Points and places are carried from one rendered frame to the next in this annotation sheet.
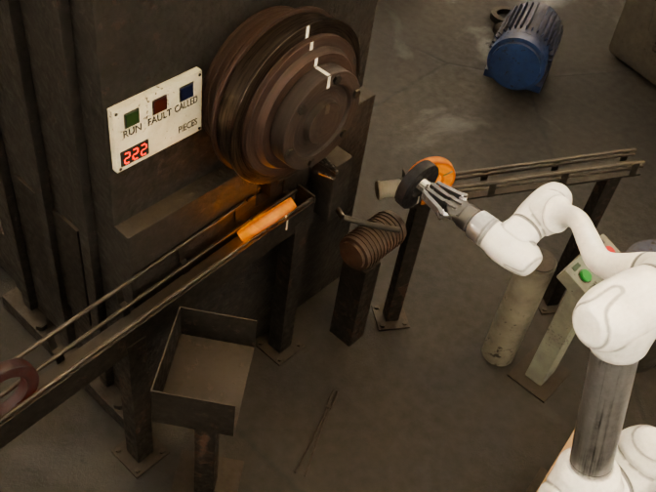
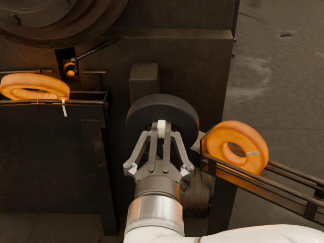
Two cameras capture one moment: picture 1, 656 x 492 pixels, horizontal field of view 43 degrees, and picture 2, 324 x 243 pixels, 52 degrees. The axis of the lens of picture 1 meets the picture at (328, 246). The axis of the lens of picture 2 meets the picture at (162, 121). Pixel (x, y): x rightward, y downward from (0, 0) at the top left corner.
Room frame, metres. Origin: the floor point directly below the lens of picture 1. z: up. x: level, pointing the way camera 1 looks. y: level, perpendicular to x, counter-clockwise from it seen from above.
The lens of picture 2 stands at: (1.54, -0.66, 1.28)
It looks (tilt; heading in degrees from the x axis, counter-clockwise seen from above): 40 degrees down; 56
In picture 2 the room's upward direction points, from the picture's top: straight up
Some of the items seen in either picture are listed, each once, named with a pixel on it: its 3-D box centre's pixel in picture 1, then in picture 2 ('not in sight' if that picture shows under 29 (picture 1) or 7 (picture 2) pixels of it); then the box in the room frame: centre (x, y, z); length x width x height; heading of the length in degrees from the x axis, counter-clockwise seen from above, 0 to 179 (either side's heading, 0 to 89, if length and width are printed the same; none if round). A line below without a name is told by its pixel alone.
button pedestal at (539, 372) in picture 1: (566, 321); not in sight; (1.86, -0.83, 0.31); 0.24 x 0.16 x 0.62; 144
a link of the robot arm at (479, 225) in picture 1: (481, 227); (155, 222); (1.69, -0.41, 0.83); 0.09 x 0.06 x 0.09; 144
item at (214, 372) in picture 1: (204, 430); not in sight; (1.20, 0.25, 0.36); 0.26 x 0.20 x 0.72; 179
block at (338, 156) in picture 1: (328, 182); (145, 103); (1.94, 0.03, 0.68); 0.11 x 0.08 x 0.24; 54
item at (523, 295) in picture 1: (516, 308); not in sight; (1.92, -0.68, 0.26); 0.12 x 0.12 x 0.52
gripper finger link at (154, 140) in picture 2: (439, 200); (153, 154); (1.77, -0.29, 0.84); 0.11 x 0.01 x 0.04; 55
